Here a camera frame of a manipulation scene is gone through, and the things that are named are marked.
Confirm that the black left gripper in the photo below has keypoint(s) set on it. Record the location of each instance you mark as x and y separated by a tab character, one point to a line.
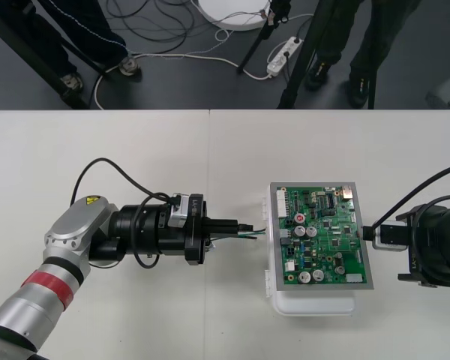
195	240

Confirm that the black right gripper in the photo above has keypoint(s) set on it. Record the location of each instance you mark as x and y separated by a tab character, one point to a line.
416	258

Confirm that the silver and black left arm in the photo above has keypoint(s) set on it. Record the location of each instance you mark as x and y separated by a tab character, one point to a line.
78	221

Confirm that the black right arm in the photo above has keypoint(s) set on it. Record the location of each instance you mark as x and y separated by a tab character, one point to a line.
448	243

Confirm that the grey plastic case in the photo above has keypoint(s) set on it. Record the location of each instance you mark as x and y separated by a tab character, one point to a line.
448	95

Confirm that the white power strip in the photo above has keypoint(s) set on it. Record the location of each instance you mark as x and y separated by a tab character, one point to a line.
281	56

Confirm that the white round base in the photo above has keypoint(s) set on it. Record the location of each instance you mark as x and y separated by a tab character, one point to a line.
232	15

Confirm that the person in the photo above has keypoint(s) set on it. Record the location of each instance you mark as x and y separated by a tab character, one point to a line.
333	33
93	33

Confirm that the black stand legs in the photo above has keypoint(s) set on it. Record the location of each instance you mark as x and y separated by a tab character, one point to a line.
22	47

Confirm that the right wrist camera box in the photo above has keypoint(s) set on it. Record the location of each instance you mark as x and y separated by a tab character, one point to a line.
392	236

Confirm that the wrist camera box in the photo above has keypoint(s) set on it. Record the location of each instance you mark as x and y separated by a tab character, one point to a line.
392	236
178	215

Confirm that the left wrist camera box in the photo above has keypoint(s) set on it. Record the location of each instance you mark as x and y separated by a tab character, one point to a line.
178	215

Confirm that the green circuit board grey frame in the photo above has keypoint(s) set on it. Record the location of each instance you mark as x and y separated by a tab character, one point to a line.
322	240

